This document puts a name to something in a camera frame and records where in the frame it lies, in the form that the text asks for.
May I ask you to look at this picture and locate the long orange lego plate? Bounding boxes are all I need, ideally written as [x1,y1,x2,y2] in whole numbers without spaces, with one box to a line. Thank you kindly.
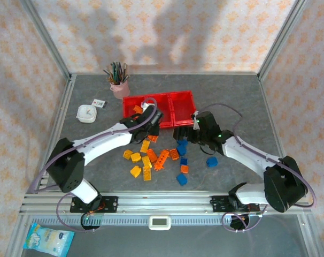
[153,148,170,172]

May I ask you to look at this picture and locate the red bin with blue bricks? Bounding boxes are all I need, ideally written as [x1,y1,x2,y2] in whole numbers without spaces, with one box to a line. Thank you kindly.
[144,93,174,130]

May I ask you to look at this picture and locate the red bin with orange bricks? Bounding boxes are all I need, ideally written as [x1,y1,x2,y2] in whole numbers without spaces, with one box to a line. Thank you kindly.
[122,95,148,126]

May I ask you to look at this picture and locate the amber lego plate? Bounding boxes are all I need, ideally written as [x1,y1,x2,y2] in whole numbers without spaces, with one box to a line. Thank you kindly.
[142,165,153,182]

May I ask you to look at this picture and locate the pink cup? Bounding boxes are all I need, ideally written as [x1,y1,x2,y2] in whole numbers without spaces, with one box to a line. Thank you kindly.
[109,79,130,99]

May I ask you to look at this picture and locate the small printed card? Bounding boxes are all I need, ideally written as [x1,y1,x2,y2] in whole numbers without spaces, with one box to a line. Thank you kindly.
[91,99,108,109]

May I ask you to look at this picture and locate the white digital timer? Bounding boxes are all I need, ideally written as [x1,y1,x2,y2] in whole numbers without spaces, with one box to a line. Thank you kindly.
[148,216,171,230]

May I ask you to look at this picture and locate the blue white wipes pack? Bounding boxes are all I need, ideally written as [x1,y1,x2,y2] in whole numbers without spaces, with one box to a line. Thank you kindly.
[22,222,75,257]

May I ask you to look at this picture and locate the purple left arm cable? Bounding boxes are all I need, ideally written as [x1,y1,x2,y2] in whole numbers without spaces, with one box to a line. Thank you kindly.
[27,97,159,233]

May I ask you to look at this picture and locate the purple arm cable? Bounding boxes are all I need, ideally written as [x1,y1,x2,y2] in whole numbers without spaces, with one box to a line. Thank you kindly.
[196,103,318,233]
[27,97,159,233]

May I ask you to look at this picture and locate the aluminium rear rail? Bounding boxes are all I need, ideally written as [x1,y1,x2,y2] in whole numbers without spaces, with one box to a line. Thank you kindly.
[70,71,261,76]

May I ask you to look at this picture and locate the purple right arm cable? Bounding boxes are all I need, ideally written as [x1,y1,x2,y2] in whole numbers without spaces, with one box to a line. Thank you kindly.
[196,103,318,233]

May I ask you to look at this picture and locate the aluminium side rail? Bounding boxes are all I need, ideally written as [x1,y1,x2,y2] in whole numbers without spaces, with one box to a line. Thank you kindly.
[258,74,296,193]
[35,74,77,193]

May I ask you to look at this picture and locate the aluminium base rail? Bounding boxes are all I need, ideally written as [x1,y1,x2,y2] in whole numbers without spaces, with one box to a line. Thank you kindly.
[20,191,312,215]

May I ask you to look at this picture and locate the grey slotted cable duct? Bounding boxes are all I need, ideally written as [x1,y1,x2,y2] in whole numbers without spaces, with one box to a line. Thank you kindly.
[65,215,248,227]

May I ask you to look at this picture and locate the aluminium frame post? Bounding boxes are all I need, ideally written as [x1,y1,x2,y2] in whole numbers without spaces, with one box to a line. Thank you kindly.
[257,0,306,80]
[19,0,73,81]

